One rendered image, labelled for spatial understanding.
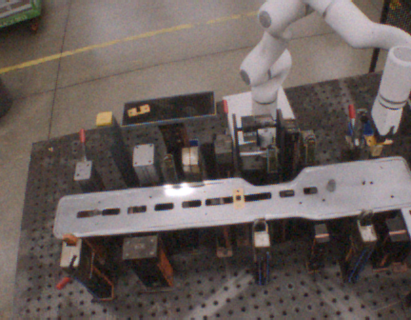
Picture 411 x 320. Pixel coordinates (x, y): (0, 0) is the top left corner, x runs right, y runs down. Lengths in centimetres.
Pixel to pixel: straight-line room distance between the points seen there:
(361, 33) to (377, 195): 62
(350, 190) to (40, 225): 141
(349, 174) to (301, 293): 50
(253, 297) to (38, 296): 92
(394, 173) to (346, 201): 23
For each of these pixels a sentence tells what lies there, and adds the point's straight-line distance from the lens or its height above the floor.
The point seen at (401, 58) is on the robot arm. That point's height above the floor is 159.
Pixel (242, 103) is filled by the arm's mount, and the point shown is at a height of 80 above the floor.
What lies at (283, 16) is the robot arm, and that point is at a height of 152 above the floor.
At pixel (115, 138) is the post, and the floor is 107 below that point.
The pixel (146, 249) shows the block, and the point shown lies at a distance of 134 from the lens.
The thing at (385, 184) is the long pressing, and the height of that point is 100.
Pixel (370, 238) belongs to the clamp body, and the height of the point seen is 104.
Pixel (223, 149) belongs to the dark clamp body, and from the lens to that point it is 145.
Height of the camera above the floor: 220
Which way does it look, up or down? 52 degrees down
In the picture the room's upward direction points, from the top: 11 degrees counter-clockwise
